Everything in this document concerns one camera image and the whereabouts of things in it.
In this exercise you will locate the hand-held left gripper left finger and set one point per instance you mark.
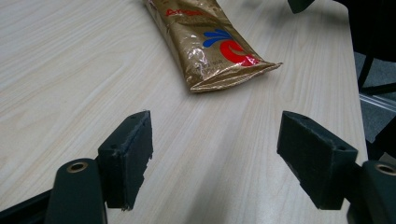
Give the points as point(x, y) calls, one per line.
point(124, 161)

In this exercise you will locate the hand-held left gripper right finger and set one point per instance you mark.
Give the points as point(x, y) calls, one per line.
point(320, 168)

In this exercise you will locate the gold foil snack packet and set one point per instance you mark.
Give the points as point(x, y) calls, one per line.
point(207, 43)

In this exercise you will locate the black chair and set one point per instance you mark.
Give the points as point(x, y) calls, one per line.
point(373, 34)

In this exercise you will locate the metal floor rail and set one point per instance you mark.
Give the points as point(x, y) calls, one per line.
point(378, 102)

